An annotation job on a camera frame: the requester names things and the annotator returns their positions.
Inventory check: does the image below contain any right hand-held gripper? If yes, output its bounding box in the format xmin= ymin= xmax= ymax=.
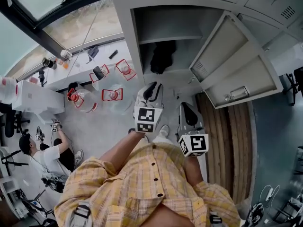
xmin=175 ymin=102 xmax=209 ymax=157

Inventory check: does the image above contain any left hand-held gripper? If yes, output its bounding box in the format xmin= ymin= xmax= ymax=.
xmin=134 ymin=81 xmax=164 ymax=134

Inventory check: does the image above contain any black umbrella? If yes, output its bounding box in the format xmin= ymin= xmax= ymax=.
xmin=150 ymin=40 xmax=177 ymax=75

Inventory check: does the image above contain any grey metal locker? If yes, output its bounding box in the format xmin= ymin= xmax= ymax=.
xmin=107 ymin=0 xmax=303 ymax=110

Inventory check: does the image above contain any person's left forearm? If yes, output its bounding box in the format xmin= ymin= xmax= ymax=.
xmin=98 ymin=130 xmax=146 ymax=175

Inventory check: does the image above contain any person's right forearm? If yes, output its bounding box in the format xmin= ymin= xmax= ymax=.
xmin=183 ymin=155 xmax=205 ymax=188

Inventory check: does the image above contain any person's white shoe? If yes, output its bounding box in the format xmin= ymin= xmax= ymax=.
xmin=152 ymin=124 xmax=170 ymax=144

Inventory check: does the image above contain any wooden slat pallet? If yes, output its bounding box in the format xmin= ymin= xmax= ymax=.
xmin=195 ymin=93 xmax=253 ymax=203

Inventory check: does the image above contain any yellow plaid shirt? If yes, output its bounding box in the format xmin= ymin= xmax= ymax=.
xmin=53 ymin=140 xmax=242 ymax=227

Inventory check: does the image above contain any black smartphone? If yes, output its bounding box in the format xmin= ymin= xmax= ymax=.
xmin=92 ymin=66 xmax=106 ymax=80

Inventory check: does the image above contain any black folded device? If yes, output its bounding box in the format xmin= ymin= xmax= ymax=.
xmin=86 ymin=45 xmax=100 ymax=64

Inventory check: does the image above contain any clear jar white lid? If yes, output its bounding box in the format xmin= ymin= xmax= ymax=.
xmin=60 ymin=49 xmax=72 ymax=61

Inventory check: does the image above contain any black metal cup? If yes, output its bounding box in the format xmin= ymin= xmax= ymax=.
xmin=42 ymin=57 xmax=58 ymax=70

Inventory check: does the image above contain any black small tripod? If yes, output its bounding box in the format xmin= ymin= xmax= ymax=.
xmin=37 ymin=68 xmax=47 ymax=87

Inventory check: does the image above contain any white cardboard box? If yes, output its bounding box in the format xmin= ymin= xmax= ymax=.
xmin=11 ymin=79 xmax=65 ymax=115

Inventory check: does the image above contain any black swivel chair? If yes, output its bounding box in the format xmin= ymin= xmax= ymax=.
xmin=283 ymin=67 xmax=303 ymax=106

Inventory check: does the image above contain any black office chair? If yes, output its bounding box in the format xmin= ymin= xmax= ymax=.
xmin=0 ymin=102 xmax=31 ymax=139

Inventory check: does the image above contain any pack of water bottles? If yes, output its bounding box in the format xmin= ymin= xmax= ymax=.
xmin=0 ymin=76 xmax=19 ymax=105

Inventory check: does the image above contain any clear water jug red handle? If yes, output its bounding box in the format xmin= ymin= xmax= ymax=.
xmin=67 ymin=88 xmax=98 ymax=114
xmin=101 ymin=84 xmax=124 ymax=114
xmin=89 ymin=64 xmax=110 ymax=91
xmin=115 ymin=59 xmax=137 ymax=81

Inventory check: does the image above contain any grey harness strap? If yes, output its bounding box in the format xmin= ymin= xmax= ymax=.
xmin=209 ymin=211 xmax=223 ymax=227
xmin=70 ymin=201 xmax=92 ymax=227

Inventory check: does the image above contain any white charger cable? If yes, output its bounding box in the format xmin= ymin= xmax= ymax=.
xmin=258 ymin=184 xmax=281 ymax=202

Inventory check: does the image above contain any white blind cord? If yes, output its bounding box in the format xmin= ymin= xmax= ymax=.
xmin=67 ymin=0 xmax=111 ymax=78

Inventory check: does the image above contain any black window frame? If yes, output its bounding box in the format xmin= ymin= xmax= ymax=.
xmin=0 ymin=0 xmax=112 ymax=61

